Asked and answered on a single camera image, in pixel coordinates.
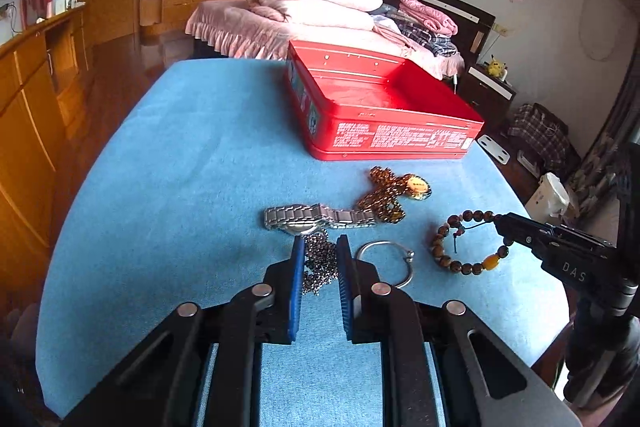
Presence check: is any bed with pink cover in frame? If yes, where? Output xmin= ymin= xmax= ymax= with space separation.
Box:
xmin=186 ymin=0 xmax=496 ymax=79

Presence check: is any amber bead necklace with pendant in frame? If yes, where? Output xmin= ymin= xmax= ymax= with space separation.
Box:
xmin=356 ymin=166 xmax=433 ymax=225

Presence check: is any white appliance on floor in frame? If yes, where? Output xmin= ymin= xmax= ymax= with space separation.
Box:
xmin=525 ymin=172 xmax=570 ymax=225

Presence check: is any thin silver bangle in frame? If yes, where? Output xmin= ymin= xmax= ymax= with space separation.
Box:
xmin=356 ymin=239 xmax=416 ymax=288

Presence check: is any white bathroom scale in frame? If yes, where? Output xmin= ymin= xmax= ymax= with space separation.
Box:
xmin=476 ymin=134 xmax=511 ymax=166

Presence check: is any blue table cloth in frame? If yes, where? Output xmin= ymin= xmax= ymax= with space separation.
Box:
xmin=34 ymin=57 xmax=572 ymax=427

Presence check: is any folded clothes pile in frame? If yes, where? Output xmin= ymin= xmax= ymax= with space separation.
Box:
xmin=385 ymin=0 xmax=459 ymax=57

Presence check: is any plaid bag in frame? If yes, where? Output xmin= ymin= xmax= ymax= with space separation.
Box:
xmin=508 ymin=103 xmax=580 ymax=180

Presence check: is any brown wooden bead bracelet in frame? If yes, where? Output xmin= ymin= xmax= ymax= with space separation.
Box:
xmin=429 ymin=209 xmax=513 ymax=277

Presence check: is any red metal tin box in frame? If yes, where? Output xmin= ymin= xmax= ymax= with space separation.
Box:
xmin=286 ymin=40 xmax=485 ymax=161

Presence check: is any yellow plush toy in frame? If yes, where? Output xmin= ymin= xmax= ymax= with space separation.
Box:
xmin=486 ymin=56 xmax=508 ymax=81

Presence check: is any black bedside table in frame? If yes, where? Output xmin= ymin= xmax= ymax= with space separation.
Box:
xmin=457 ymin=65 xmax=516 ymax=131

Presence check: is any silver chain necklace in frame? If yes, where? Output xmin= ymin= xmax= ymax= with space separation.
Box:
xmin=301 ymin=230 xmax=342 ymax=297

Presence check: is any silver metal wristwatch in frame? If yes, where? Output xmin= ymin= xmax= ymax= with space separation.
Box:
xmin=264 ymin=204 xmax=376 ymax=235

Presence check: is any wooden sideboard cabinet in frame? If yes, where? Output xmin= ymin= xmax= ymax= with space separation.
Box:
xmin=1 ymin=6 xmax=89 ymax=313

